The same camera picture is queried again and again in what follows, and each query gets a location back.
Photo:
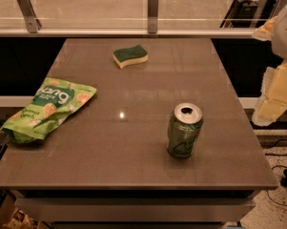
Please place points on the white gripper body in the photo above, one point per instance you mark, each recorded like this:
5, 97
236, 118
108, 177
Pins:
285, 32

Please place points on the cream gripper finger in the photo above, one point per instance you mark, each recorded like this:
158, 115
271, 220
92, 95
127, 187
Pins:
264, 32
272, 103

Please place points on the green soda can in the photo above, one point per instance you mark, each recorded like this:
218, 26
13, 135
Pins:
184, 128

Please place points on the green and yellow sponge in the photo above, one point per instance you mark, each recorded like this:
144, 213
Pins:
130, 56

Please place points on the green snack bag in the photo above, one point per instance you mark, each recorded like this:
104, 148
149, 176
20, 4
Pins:
52, 104

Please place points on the glass railing panel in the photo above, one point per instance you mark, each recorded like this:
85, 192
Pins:
118, 14

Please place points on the middle metal rail bracket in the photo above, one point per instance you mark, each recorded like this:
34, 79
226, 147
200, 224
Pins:
152, 16

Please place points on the left metal rail bracket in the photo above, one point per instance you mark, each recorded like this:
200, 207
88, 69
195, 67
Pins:
32, 23

